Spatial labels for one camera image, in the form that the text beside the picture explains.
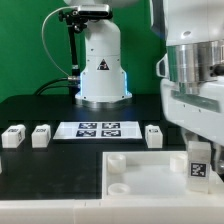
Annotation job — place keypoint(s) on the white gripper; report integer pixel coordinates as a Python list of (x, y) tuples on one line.
[(201, 114)]

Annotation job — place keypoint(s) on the white square table top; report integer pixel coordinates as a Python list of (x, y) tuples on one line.
[(150, 174)]

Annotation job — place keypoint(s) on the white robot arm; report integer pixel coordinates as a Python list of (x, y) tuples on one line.
[(191, 71)]

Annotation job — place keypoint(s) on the white sheet with markers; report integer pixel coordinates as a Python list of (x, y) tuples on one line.
[(98, 130)]

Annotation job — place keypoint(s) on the white L-shaped obstacle wall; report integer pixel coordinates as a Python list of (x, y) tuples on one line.
[(167, 210)]

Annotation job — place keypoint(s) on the black camera on stand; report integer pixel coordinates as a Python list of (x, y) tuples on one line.
[(94, 11)]

